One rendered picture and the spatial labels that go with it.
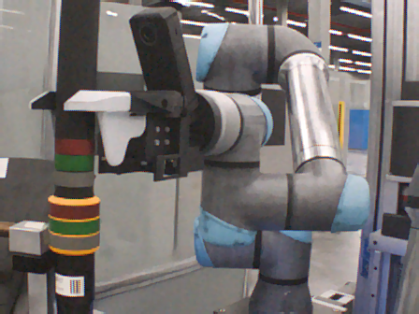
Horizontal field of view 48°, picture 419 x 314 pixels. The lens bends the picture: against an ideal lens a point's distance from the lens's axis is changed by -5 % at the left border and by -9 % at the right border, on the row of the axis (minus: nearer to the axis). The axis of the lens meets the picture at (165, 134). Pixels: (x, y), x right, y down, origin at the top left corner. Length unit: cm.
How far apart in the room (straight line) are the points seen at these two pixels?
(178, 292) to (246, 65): 94
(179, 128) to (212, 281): 134
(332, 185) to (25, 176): 37
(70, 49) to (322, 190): 37
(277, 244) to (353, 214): 46
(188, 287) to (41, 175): 116
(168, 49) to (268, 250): 67
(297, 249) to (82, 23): 79
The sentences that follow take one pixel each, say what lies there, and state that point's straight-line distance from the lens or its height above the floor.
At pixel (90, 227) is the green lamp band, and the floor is 140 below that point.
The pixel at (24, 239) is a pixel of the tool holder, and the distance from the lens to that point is 42.
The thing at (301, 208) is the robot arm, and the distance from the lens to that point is 62.
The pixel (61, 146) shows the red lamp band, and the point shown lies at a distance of 39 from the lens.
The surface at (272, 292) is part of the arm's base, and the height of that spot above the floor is 111.
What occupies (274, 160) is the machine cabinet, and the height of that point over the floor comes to 103.
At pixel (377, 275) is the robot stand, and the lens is 108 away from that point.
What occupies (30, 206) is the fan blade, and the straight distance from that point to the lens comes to 55.
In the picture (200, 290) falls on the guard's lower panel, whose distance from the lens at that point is 173.
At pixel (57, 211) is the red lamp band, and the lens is 40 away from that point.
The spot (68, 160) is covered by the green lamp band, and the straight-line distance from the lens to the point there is 39.
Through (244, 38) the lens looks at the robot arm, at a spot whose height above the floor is 163.
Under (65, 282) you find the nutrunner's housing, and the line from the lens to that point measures 42.
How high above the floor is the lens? 150
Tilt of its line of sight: 3 degrees down
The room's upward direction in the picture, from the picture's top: 2 degrees clockwise
